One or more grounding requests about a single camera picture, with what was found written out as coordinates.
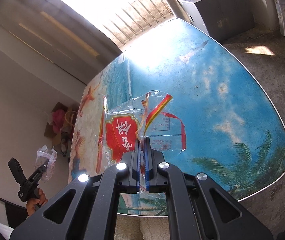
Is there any red printed clear plastic bag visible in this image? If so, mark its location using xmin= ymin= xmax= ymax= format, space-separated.
xmin=95 ymin=90 xmax=187 ymax=174

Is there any cardboard box with pink items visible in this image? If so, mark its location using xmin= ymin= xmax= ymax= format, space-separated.
xmin=44 ymin=102 xmax=78 ymax=157

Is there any small clear plastic bag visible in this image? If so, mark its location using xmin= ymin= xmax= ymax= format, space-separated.
xmin=34 ymin=145 xmax=57 ymax=182

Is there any grey cabinet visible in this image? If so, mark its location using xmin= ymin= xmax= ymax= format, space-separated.
xmin=178 ymin=0 xmax=254 ymax=42

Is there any person's left hand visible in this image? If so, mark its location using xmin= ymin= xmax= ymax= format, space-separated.
xmin=26 ymin=189 xmax=48 ymax=217

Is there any window railing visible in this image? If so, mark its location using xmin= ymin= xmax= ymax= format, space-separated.
xmin=39 ymin=0 xmax=176 ymax=51

